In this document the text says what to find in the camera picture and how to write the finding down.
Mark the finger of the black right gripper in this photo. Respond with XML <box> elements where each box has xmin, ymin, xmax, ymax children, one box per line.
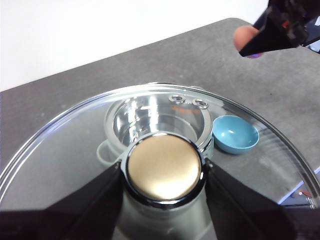
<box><xmin>238</xmin><ymin>6</ymin><xmax>302</xmax><ymax>58</ymax></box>

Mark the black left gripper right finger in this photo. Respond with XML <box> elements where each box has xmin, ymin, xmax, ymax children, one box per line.
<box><xmin>204</xmin><ymin>162</ymin><xmax>320</xmax><ymax>240</ymax></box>

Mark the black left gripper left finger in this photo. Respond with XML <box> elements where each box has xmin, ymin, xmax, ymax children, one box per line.
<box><xmin>0</xmin><ymin>161</ymin><xmax>124</xmax><ymax>240</ymax></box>

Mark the beige egg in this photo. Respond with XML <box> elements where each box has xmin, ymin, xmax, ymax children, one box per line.
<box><xmin>232</xmin><ymin>25</ymin><xmax>264</xmax><ymax>60</ymax></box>

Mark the glass lid with green knob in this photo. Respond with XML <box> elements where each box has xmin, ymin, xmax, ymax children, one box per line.
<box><xmin>0</xmin><ymin>81</ymin><xmax>320</xmax><ymax>240</ymax></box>

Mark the pale green electric steamer pot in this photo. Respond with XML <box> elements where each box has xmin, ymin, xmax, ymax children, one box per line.
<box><xmin>96</xmin><ymin>86</ymin><xmax>216</xmax><ymax>171</ymax></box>

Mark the blue ribbed bowl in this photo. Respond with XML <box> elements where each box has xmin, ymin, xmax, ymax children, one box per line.
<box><xmin>212</xmin><ymin>115</ymin><xmax>260</xmax><ymax>155</ymax></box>

